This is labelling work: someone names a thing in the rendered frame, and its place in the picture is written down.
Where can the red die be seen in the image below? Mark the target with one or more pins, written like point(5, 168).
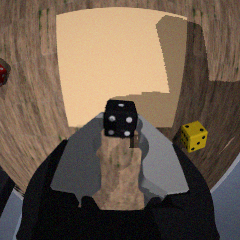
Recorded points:
point(2, 74)

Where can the beige flat mat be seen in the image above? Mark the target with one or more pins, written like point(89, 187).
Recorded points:
point(121, 53)

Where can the yellow die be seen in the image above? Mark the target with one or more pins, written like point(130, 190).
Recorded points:
point(193, 136)

